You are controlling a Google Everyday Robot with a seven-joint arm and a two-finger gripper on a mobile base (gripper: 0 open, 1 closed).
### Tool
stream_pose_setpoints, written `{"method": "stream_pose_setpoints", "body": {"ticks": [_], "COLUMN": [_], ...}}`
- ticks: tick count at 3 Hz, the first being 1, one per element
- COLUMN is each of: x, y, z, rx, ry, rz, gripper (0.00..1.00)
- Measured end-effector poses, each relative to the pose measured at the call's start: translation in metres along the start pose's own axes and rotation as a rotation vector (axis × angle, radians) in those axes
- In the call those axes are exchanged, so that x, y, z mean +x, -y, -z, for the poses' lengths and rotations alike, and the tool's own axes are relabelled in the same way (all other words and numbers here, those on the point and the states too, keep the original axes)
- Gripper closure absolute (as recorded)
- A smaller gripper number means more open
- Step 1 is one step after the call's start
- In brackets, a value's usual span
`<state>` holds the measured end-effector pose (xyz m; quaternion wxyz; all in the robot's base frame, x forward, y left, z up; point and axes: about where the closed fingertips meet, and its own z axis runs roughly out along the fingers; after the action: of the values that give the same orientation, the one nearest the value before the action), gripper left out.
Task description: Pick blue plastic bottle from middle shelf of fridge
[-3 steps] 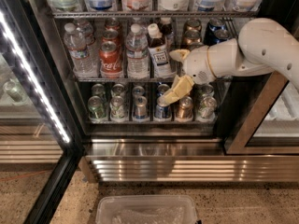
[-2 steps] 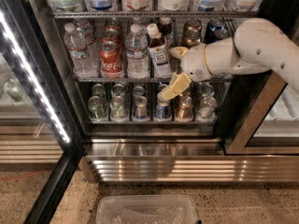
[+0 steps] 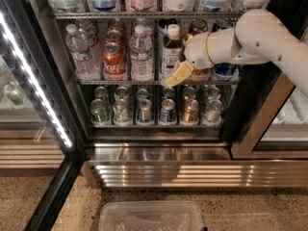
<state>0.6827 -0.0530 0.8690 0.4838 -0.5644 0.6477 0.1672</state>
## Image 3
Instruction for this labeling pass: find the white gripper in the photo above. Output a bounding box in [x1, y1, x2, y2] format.
[161, 32, 214, 88]

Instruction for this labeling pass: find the brown tea bottle white label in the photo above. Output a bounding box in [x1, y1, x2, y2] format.
[159, 23, 185, 82]

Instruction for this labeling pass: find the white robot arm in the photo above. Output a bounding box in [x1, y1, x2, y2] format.
[161, 9, 308, 96]

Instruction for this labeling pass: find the rear gold can bottom shelf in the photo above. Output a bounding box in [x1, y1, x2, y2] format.
[182, 87, 196, 101]

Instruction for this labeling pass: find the gold can shelf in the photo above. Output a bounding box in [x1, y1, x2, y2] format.
[180, 99, 199, 124]
[182, 87, 196, 101]

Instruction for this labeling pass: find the rear blue can bottom shelf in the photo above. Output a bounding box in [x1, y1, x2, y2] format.
[162, 88, 175, 100]

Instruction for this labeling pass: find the blue can shelf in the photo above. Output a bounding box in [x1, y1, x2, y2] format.
[162, 88, 175, 100]
[159, 99, 176, 124]

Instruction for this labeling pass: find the front centre water bottle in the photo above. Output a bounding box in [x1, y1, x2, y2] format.
[130, 24, 153, 82]

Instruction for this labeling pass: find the water bottle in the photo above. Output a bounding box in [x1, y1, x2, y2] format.
[130, 24, 153, 82]
[65, 24, 100, 81]
[135, 18, 154, 37]
[75, 19, 102, 67]

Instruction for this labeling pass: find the rear centre water bottle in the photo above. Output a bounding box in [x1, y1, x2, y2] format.
[135, 18, 154, 37]

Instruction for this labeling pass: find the front blue can bottom shelf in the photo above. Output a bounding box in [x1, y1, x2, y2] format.
[159, 99, 176, 124]

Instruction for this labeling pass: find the front gold can bottom shelf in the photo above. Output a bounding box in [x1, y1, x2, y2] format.
[180, 99, 199, 124]

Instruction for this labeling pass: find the rear green can bottom shelf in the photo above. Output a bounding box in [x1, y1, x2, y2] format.
[94, 86, 110, 105]

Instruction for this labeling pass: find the green can shelf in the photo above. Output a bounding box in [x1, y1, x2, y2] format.
[90, 99, 111, 126]
[94, 86, 110, 105]

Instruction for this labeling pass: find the rear left water bottle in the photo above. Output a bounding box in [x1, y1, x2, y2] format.
[75, 19, 102, 67]

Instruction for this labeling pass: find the front green can bottom shelf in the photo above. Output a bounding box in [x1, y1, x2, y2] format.
[90, 99, 111, 126]

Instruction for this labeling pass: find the front left water bottle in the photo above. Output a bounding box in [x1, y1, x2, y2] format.
[65, 24, 100, 81]

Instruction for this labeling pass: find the steel fridge base grille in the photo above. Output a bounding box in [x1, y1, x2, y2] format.
[81, 143, 308, 189]

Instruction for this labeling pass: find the rear silver can bottom right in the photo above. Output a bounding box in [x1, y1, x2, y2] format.
[203, 87, 220, 102]

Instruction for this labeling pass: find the rear silver blue can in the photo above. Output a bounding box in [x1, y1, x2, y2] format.
[136, 89, 149, 101]

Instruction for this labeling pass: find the silver blue can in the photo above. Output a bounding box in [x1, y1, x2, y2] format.
[137, 99, 154, 126]
[136, 89, 149, 101]

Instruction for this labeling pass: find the front silver can bottom right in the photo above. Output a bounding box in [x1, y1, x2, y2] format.
[202, 100, 223, 126]

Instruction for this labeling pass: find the front red Coca-Cola can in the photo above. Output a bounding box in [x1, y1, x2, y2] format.
[102, 42, 126, 81]

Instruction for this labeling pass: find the red coca-cola can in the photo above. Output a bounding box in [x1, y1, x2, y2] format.
[102, 42, 126, 81]
[104, 31, 125, 48]
[108, 18, 126, 33]

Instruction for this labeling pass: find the middle red Coca-Cola can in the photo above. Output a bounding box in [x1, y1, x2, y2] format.
[104, 31, 125, 48]

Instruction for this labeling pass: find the front silver blue can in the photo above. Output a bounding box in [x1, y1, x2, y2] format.
[137, 99, 154, 126]

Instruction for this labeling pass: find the rear white green can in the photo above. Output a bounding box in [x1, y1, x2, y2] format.
[115, 86, 130, 101]

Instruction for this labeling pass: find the white green can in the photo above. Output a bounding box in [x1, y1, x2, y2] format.
[115, 86, 130, 101]
[113, 99, 132, 126]

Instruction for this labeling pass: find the rear red Coca-Cola can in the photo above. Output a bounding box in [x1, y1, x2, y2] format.
[108, 18, 126, 33]

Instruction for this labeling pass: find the front white green can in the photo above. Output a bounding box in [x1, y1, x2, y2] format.
[113, 99, 132, 126]

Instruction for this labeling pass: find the white LED light strip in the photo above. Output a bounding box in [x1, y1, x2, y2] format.
[0, 13, 72, 147]

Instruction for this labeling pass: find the clear plastic bin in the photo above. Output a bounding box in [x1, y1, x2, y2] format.
[98, 201, 204, 231]

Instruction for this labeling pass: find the middle wire shelf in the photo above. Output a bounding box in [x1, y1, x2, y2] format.
[74, 78, 240, 86]

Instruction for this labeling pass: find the wire shelf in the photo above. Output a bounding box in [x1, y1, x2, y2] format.
[74, 78, 240, 86]
[54, 12, 244, 19]

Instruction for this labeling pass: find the top wire shelf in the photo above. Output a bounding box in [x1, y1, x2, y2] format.
[54, 12, 244, 19]

